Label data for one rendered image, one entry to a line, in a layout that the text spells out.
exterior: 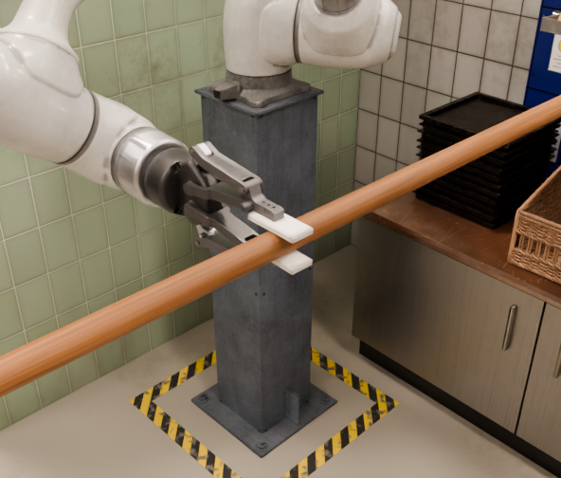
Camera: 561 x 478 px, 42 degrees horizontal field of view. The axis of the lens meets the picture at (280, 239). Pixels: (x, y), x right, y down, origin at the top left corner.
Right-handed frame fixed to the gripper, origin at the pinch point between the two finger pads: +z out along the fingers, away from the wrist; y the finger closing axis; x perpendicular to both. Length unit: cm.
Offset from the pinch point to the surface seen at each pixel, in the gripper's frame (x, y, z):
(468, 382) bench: -100, 102, -29
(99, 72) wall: -48, 23, -122
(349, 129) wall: -149, 68, -122
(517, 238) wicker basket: -106, 55, -26
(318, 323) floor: -105, 120, -93
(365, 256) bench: -100, 78, -69
